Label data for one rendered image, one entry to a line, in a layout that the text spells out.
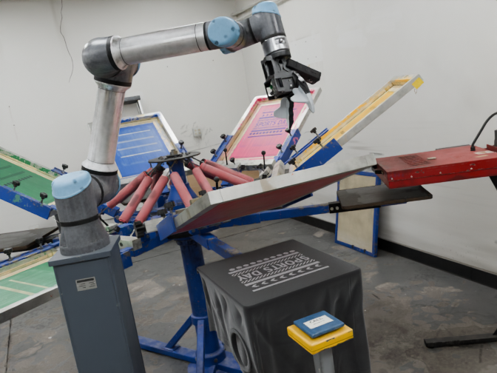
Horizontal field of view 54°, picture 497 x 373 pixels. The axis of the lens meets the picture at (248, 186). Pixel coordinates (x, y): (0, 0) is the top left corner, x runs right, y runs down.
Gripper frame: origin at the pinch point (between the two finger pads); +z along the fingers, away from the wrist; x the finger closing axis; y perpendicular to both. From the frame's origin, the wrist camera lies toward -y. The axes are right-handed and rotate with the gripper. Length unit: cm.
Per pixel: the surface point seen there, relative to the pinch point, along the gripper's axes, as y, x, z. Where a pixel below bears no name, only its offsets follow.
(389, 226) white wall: -200, -244, 55
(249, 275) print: 10, -49, 41
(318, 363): 14, -4, 65
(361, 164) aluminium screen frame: -23.1, -11.9, 14.8
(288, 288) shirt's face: 5, -30, 47
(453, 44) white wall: -200, -120, -59
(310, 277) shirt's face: -5, -32, 46
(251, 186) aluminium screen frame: 15.8, -12.0, 13.3
